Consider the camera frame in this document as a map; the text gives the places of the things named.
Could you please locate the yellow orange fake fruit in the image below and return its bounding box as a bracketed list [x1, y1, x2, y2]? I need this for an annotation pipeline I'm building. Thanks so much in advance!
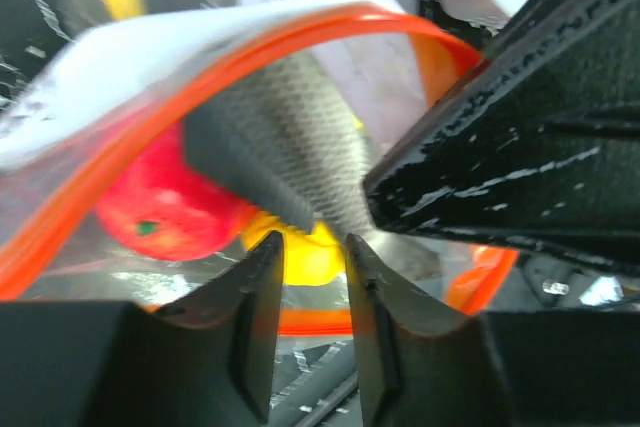
[240, 212, 344, 287]

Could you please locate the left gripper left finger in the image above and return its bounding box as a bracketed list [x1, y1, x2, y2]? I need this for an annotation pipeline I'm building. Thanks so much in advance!
[1, 232, 283, 426]

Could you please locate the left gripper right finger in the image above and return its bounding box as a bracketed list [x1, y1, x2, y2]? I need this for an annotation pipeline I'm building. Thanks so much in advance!
[346, 235, 639, 426]

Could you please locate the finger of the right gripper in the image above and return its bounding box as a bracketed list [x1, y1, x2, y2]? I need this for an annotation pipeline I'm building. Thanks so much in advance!
[364, 0, 639, 277]

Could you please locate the red fake apple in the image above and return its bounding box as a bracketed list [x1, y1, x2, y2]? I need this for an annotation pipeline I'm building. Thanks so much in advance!
[94, 123, 257, 261]

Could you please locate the clear zip top bag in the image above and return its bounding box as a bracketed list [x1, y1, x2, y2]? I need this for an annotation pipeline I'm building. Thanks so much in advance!
[1, 0, 517, 342]

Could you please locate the grey fake fish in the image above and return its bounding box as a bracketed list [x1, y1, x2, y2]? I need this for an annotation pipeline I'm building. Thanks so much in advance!
[182, 52, 442, 281]

